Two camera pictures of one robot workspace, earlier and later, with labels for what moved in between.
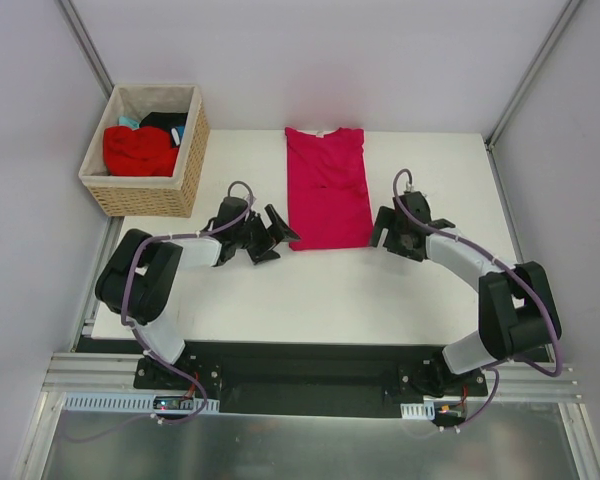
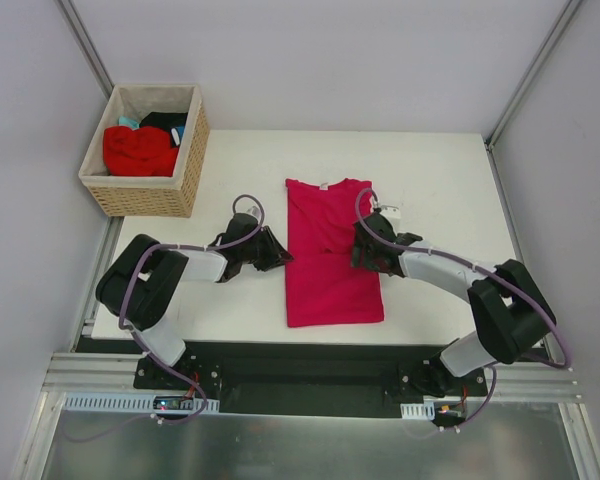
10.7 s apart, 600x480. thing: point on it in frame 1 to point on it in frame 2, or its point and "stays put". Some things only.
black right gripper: (397, 235) to (366, 253)
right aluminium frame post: (529, 74) stays put
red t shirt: (142, 151) stays put
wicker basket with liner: (153, 196) stays put
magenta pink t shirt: (329, 193) to (324, 287)
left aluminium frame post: (86, 45) stays put
